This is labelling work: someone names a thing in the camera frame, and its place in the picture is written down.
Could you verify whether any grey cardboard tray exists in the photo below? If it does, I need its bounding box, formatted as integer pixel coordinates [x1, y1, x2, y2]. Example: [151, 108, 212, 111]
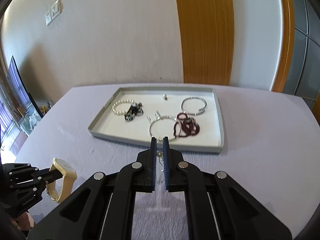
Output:
[88, 86, 225, 153]

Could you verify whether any silver open cuff bangle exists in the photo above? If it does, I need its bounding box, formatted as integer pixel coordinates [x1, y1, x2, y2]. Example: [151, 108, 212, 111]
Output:
[181, 96, 207, 116]

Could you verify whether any white pearl bracelet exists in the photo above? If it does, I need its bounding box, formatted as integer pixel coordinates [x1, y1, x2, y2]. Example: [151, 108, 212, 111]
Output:
[112, 99, 138, 117]

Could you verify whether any white wall switch plate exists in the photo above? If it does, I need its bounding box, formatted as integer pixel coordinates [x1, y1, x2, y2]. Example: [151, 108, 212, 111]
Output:
[44, 0, 62, 26]

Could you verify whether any lavender bed sheet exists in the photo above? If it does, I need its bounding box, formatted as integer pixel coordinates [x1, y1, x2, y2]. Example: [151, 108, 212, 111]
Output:
[17, 85, 319, 239]

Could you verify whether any purple window curtain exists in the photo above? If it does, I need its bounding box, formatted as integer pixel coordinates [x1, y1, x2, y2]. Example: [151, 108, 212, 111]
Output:
[0, 55, 43, 156]

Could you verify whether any orange wooden door frame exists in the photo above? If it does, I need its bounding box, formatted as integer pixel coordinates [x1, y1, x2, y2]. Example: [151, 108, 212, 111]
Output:
[176, 0, 234, 86]

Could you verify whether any dark red bead bracelet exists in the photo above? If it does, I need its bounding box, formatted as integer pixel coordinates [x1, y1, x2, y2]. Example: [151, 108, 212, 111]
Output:
[172, 112, 201, 138]

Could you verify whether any person's left hand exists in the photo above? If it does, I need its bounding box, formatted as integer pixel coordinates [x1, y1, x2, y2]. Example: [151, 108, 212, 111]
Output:
[10, 212, 34, 231]

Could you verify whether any single pearl pendant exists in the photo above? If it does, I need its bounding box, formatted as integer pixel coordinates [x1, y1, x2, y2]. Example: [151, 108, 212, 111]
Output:
[162, 94, 168, 101]

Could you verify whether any large thin silver bangle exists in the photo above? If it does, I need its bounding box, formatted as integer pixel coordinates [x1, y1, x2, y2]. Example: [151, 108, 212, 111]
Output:
[146, 112, 182, 142]

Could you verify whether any cream yellow wristwatch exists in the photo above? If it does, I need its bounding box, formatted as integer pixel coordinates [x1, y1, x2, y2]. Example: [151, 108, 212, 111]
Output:
[46, 158, 78, 203]

